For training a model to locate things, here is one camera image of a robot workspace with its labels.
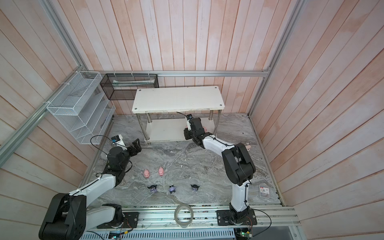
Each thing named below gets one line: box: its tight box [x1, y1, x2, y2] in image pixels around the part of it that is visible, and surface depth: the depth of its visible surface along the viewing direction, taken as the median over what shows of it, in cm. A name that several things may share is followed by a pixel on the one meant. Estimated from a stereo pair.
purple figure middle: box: [169, 184, 176, 194], surface depth 83 cm
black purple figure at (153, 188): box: [147, 184, 158, 193], surface depth 81 cm
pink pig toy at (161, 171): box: [158, 166, 164, 177], surface depth 91 cm
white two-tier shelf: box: [132, 86, 225, 142], surface depth 87 cm
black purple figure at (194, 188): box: [190, 184, 200, 193], surface depth 82 cm
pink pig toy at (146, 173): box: [143, 169, 150, 178], surface depth 90 cm
